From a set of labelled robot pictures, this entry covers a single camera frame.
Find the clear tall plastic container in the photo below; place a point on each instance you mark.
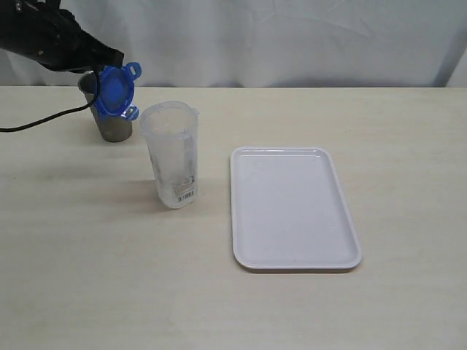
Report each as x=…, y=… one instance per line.
x=170, y=130

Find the blue container lid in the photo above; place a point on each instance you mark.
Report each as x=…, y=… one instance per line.
x=117, y=91

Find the white plastic tray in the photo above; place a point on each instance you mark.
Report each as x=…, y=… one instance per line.
x=289, y=213

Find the stainless steel cup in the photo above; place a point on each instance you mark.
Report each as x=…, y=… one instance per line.
x=112, y=129

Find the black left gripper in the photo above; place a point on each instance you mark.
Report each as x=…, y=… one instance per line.
x=45, y=33

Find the white backdrop curtain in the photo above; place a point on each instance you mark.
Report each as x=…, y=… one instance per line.
x=256, y=44

